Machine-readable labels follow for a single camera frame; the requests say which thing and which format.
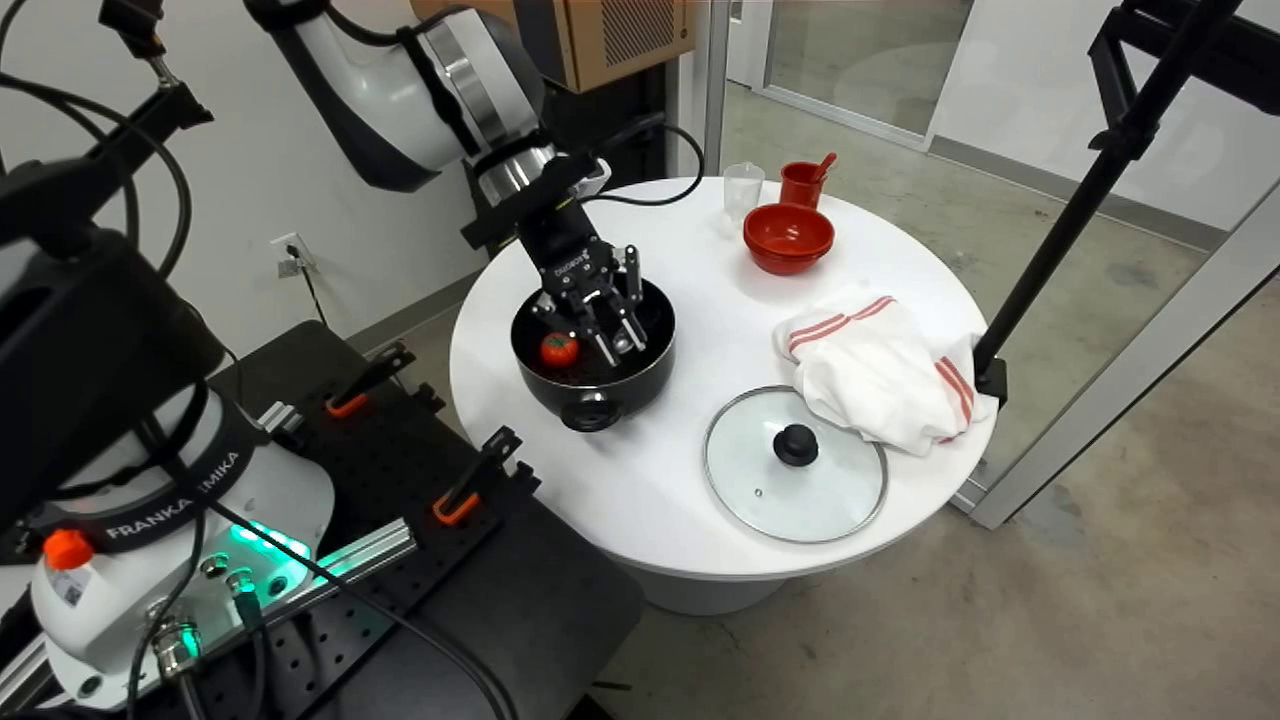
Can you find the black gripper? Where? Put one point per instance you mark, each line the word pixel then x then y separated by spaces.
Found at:
pixel 563 248

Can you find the black cooking pot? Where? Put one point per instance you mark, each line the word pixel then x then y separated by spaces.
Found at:
pixel 601 386

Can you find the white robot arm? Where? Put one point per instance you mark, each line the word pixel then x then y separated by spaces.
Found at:
pixel 375 92

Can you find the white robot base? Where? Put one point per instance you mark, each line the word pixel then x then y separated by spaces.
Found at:
pixel 184 547

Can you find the small red spoon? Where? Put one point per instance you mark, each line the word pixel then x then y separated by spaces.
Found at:
pixel 826 166

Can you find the small orange tomato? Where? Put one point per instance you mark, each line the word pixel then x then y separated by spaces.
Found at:
pixel 558 349

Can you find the clear glass cup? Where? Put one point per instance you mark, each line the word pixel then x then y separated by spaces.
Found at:
pixel 747 185

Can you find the red bowl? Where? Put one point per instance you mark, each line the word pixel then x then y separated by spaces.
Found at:
pixel 787 241

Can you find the glass lid with black knob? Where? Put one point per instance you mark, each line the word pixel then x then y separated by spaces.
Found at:
pixel 796 446

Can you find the red cup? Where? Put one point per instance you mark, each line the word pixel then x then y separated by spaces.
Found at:
pixel 800 185

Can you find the white towel with red stripes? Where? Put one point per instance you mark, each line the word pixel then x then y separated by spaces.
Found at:
pixel 873 373

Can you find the cardboard box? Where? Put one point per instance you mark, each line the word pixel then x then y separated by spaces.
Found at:
pixel 601 32

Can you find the black perforated mounting table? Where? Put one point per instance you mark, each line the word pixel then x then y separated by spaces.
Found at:
pixel 532 624

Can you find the large black foreground device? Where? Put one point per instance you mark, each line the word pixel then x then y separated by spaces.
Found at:
pixel 94 360

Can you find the black tripod stand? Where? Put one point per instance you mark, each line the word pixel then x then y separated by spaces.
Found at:
pixel 1134 122

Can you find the orange round cap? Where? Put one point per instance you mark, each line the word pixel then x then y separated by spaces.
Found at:
pixel 64 547

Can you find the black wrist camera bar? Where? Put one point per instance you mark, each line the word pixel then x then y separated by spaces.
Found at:
pixel 532 201

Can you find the white wall outlet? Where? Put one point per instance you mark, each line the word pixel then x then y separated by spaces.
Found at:
pixel 290 252

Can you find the aluminium rail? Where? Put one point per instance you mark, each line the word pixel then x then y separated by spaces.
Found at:
pixel 362 548

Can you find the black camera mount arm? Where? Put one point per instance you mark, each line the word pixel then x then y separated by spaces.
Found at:
pixel 83 174

